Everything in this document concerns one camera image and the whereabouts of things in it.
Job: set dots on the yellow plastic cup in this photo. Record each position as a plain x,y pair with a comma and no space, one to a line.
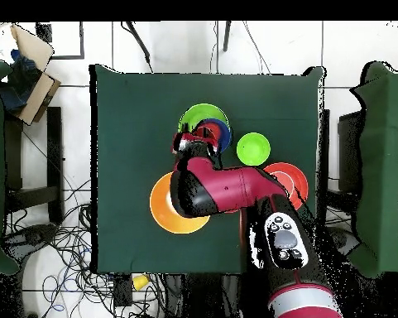
140,282

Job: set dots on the large orange plastic bowl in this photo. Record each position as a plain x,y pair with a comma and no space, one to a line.
160,212

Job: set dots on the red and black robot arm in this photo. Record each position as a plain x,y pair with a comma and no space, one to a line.
238,188

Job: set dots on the cardboard box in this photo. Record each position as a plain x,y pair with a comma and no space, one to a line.
36,96

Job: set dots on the blue cloth bundle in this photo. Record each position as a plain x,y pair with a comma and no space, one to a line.
18,86

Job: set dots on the black chair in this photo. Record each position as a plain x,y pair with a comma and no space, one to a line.
351,152

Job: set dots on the red plastic cup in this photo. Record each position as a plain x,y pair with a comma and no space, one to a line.
211,131

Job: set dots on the black chair base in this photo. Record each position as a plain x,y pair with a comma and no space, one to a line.
29,238

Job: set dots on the dark green table cloth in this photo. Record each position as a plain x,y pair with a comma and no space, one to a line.
135,116

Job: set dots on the grey chair base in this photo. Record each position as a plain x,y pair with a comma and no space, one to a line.
346,240

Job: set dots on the dark blue plastic bowl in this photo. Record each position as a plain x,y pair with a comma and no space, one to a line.
225,134

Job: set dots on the large green plastic bowl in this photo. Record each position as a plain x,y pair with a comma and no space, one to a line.
198,112

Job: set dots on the black pole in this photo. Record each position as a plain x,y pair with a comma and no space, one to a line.
227,36

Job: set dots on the large red plastic bowl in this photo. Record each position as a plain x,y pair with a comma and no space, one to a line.
294,182

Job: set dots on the small green plastic bowl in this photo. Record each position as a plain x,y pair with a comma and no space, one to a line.
253,149

